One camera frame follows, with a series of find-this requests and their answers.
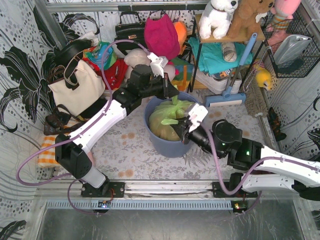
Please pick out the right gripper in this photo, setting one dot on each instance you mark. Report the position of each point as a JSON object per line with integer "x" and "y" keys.
{"x": 186, "y": 130}

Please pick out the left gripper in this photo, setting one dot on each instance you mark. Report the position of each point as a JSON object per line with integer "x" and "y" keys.
{"x": 164, "y": 87}

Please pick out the green plastic trash bag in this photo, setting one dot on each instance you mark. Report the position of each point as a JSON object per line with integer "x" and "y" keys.
{"x": 166, "y": 115}

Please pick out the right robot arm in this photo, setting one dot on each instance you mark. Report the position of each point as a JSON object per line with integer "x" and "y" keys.
{"x": 245, "y": 166}

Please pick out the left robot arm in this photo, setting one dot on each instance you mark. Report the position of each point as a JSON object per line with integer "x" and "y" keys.
{"x": 72, "y": 151}

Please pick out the rainbow striped bag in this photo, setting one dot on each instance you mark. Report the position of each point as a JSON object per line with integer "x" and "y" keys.
{"x": 183, "y": 73}

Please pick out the blue-grey trash bin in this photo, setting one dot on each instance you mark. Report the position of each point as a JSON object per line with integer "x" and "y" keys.
{"x": 166, "y": 148}

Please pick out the cream canvas tote bag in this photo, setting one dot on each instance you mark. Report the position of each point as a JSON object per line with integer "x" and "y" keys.
{"x": 89, "y": 89}

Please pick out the dark brown leather bag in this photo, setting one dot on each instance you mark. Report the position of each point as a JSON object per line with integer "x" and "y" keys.
{"x": 57, "y": 122}

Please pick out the white pink-eared plush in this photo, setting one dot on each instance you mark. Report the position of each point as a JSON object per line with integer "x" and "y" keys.
{"x": 171, "y": 71}

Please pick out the white fluffy plush toy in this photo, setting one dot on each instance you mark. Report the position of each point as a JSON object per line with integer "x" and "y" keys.
{"x": 135, "y": 57}

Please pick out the teal folded towel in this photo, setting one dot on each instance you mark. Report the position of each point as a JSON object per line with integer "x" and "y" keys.
{"x": 211, "y": 58}

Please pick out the magenta felt hat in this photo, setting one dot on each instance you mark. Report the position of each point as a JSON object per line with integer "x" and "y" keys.
{"x": 161, "y": 37}

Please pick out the red folded cloth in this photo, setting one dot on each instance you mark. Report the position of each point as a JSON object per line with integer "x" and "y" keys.
{"x": 115, "y": 74}

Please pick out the orange plush toy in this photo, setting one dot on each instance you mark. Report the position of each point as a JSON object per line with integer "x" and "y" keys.
{"x": 181, "y": 31}

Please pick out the patterned rolled cloth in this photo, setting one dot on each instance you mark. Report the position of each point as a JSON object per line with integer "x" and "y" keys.
{"x": 229, "y": 51}

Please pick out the black leather handbag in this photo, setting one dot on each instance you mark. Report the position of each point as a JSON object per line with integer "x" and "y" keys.
{"x": 131, "y": 31}

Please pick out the colourful scarf bundle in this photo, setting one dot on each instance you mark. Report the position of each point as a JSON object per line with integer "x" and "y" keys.
{"x": 93, "y": 56}

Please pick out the white grey plush dog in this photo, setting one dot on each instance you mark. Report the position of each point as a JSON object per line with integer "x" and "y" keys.
{"x": 216, "y": 18}

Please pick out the yellow plush toy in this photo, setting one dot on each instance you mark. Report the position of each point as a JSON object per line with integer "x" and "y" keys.
{"x": 262, "y": 75}

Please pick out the brown teddy bear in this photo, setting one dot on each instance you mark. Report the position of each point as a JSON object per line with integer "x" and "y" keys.
{"x": 248, "y": 16}

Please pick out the wooden metal shelf rack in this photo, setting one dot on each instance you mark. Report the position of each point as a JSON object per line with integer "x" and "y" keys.
{"x": 241, "y": 38}

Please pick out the silver foil pouch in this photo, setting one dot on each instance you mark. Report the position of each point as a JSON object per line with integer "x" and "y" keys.
{"x": 291, "y": 48}

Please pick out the orange checkered cloth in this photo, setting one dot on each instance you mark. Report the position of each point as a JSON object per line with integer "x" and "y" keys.
{"x": 47, "y": 158}

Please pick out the pink plush toy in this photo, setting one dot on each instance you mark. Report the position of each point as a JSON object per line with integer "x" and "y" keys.
{"x": 282, "y": 14}

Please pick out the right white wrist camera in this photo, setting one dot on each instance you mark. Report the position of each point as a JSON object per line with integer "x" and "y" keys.
{"x": 196, "y": 111}

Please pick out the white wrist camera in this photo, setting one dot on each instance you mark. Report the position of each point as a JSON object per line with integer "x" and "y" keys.
{"x": 196, "y": 111}
{"x": 157, "y": 64}

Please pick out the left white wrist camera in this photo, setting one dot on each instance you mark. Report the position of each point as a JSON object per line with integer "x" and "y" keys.
{"x": 157, "y": 64}

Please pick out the metal rod handle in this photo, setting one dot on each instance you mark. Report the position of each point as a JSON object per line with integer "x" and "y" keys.
{"x": 266, "y": 130}

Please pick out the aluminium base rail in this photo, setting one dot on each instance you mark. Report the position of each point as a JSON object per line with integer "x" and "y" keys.
{"x": 142, "y": 195}

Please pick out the black wire basket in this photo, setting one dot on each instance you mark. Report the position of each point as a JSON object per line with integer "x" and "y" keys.
{"x": 308, "y": 59}

